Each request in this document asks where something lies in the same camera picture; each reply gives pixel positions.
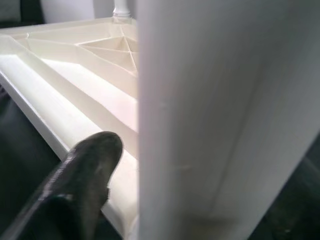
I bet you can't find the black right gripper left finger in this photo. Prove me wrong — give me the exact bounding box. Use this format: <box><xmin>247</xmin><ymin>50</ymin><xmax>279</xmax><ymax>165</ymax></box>
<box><xmin>4</xmin><ymin>131</ymin><xmax>123</xmax><ymax>240</ymax></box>

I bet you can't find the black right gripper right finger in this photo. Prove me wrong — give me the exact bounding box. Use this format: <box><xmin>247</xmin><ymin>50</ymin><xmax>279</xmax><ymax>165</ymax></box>
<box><xmin>252</xmin><ymin>149</ymin><xmax>320</xmax><ymax>240</ymax></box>

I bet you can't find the white plastic table top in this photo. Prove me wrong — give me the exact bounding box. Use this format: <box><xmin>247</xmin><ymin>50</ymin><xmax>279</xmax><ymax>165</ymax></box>
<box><xmin>0</xmin><ymin>17</ymin><xmax>141</xmax><ymax>240</ymax></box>

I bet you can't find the white plastic table leg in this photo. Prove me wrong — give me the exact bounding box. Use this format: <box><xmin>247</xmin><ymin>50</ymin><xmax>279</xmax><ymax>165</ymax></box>
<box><xmin>112</xmin><ymin>0</ymin><xmax>131</xmax><ymax>20</ymax></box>
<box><xmin>136</xmin><ymin>0</ymin><xmax>320</xmax><ymax>240</ymax></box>

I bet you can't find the black table cloth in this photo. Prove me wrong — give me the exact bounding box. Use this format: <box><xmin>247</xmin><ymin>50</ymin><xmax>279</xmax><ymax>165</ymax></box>
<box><xmin>0</xmin><ymin>79</ymin><xmax>126</xmax><ymax>240</ymax></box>

